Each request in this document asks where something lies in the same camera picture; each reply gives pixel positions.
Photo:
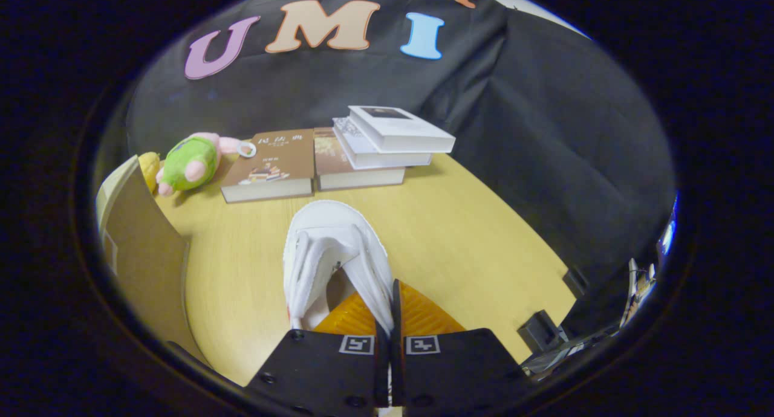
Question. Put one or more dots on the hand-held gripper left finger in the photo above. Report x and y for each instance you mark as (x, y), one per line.
(320, 374)

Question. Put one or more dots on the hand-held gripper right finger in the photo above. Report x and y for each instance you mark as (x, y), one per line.
(453, 368)

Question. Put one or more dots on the white shoe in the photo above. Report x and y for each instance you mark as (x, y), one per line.
(329, 235)

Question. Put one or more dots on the beige storage box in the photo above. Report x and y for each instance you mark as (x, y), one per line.
(145, 254)

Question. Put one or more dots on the black table clamp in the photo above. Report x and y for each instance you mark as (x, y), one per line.
(541, 331)
(575, 281)

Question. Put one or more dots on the plain brown book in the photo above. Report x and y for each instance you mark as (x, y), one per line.
(357, 176)

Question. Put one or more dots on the brown illustrated book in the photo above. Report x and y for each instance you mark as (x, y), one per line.
(275, 163)

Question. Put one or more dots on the grey patterned book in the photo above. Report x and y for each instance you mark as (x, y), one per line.
(375, 157)

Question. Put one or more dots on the green and pink plush toy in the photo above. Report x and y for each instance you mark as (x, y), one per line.
(190, 163)

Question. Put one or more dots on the black backdrop cloth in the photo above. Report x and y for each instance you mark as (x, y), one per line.
(532, 133)

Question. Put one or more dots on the computer monitor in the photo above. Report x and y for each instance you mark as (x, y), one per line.
(667, 235)

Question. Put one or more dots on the yellow plush toy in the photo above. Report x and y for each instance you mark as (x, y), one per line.
(149, 169)

